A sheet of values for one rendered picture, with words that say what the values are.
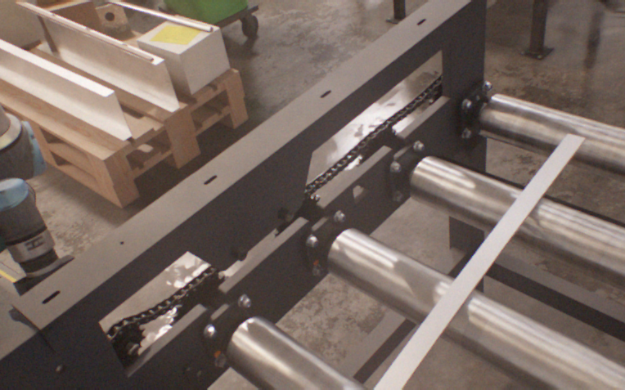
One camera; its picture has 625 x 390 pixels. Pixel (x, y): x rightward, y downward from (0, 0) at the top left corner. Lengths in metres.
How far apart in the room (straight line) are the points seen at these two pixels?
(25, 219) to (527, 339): 1.04
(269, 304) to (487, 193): 0.53
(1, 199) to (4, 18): 2.99
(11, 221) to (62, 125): 1.79
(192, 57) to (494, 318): 2.23
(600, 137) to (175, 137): 2.02
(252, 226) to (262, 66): 2.66
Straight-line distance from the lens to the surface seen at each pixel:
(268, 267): 1.44
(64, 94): 3.48
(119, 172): 3.11
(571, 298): 2.12
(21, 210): 1.61
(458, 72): 1.79
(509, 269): 2.17
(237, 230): 1.32
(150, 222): 1.23
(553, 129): 1.75
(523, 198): 1.53
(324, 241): 1.50
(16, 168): 2.00
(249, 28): 4.23
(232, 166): 1.29
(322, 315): 2.52
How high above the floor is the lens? 1.94
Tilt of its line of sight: 40 degrees down
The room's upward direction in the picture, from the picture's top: 12 degrees counter-clockwise
